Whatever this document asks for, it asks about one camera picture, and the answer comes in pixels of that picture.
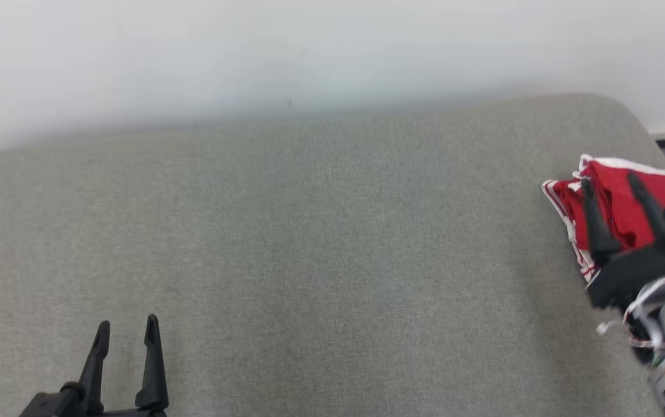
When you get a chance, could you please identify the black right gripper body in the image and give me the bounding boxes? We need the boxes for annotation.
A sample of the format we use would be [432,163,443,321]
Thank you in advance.
[587,243,665,310]

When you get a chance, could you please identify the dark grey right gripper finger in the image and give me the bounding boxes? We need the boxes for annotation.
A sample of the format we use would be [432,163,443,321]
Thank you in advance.
[627,173,665,238]
[580,178,622,264]

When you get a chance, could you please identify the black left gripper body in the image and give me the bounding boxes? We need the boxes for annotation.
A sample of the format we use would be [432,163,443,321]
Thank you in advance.
[19,382,168,417]

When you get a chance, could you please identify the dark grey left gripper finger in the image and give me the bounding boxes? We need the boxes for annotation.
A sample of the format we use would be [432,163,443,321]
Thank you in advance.
[79,320,111,415]
[135,314,169,412]

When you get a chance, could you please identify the red shorts with white stripe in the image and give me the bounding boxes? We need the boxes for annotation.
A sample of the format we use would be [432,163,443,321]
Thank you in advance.
[572,153,665,255]

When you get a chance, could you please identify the red white lettered T-shirt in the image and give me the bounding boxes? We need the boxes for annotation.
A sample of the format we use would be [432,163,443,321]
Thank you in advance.
[542,178,599,284]

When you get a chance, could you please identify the grey fabric sofa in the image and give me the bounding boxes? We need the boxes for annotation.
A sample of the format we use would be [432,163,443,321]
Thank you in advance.
[0,93,665,417]

